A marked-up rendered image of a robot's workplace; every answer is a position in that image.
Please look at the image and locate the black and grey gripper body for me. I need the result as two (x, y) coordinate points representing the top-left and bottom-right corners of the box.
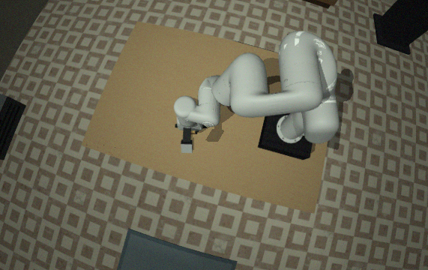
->
(177, 119), (203, 131)

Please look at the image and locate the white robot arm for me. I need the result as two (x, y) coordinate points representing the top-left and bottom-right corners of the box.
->
(174, 31), (340, 153)

